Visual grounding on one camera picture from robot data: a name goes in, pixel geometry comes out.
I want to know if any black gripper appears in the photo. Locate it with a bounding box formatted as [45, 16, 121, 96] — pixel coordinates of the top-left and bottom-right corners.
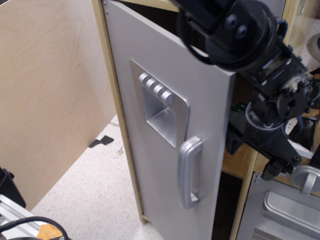
[225, 112, 302, 181]

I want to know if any silver fridge door handle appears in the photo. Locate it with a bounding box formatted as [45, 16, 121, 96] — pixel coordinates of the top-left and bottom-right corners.
[177, 135, 203, 210]

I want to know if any grey fridge door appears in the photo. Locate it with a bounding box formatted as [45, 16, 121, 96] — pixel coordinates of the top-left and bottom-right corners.
[104, 0, 235, 240]

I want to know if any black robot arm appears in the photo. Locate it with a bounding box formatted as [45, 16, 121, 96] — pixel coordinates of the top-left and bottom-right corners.
[174, 0, 313, 181]

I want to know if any wooden toy kitchen cabinet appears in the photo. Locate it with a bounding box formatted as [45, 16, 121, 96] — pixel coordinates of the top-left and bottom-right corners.
[93, 0, 297, 240]

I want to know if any green toy bell pepper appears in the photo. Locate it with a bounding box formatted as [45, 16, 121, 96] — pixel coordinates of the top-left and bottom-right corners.
[230, 102, 249, 114]

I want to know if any silver oven knob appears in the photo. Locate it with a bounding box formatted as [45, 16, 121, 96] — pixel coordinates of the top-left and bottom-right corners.
[290, 165, 320, 196]

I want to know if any grey oven door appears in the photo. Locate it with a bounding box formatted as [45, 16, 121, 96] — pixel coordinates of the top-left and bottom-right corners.
[236, 173, 320, 240]

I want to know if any silver ice dispenser panel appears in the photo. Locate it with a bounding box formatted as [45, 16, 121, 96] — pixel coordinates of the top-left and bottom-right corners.
[129, 59, 190, 148]

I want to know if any white sink basin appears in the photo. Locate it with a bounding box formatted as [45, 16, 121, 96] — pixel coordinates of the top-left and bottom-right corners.
[307, 34, 320, 62]

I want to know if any black tape on floor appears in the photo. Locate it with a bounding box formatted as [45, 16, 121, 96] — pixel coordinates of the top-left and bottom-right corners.
[88, 135, 114, 149]

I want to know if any grey upper freezer door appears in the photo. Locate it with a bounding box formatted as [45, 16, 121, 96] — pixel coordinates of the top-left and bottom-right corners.
[273, 0, 286, 17]

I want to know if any orange tape piece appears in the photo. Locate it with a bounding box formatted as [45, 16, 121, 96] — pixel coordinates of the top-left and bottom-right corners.
[36, 224, 63, 240]

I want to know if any silver oven door handle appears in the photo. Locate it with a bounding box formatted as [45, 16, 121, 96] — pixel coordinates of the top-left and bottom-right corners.
[263, 191, 320, 237]

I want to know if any aluminium frame rail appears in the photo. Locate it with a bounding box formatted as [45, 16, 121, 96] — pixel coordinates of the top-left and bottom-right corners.
[0, 194, 42, 240]

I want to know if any black braided cable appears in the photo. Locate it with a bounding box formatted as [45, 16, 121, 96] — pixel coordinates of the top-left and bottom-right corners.
[0, 215, 69, 240]

